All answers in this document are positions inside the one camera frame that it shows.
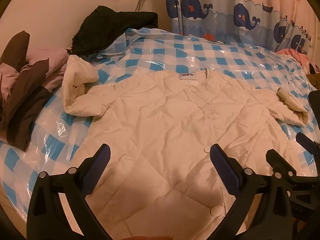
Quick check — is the pink cloth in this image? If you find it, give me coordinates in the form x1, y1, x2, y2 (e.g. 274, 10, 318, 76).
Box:
276, 48, 309, 67

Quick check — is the pink and brown blanket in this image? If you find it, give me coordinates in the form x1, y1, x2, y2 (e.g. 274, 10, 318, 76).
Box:
0, 30, 73, 152

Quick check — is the white quilted jacket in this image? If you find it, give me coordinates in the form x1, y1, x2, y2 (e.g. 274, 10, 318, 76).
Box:
61, 55, 309, 240

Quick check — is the blue checkered bed sheet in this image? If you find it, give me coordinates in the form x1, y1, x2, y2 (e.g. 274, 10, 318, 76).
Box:
0, 27, 320, 230

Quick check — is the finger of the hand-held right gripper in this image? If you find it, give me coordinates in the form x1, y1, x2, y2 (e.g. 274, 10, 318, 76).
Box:
265, 149, 304, 180
295, 132, 320, 155

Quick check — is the dark cloth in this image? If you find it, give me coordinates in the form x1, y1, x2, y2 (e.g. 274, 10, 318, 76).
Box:
308, 89, 320, 111

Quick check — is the black garment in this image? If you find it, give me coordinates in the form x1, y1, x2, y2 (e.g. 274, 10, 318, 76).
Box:
72, 5, 158, 57

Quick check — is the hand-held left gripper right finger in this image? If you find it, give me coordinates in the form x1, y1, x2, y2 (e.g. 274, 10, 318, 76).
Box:
209, 144, 295, 240

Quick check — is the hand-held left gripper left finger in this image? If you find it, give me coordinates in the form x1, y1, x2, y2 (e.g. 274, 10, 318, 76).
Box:
26, 144, 112, 240

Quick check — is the whale print curtain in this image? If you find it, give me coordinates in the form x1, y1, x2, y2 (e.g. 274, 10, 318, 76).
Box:
162, 0, 320, 53

